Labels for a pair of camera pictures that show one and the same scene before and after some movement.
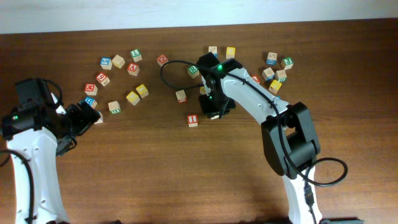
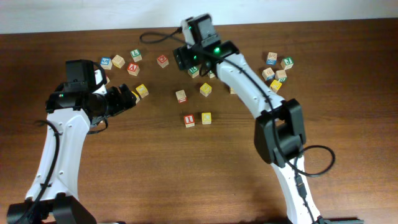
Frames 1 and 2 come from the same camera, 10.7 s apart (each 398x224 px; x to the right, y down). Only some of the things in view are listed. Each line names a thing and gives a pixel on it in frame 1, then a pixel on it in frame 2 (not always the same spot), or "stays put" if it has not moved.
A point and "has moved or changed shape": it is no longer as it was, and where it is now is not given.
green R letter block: (193, 71) stays put
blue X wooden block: (272, 58) stays put
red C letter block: (161, 60) stays put
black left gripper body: (77, 122) → (115, 101)
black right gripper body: (214, 104) → (190, 57)
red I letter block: (192, 120) has moved or changed shape
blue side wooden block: (268, 73) stays put
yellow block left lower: (132, 98) stays put
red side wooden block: (181, 97) stays put
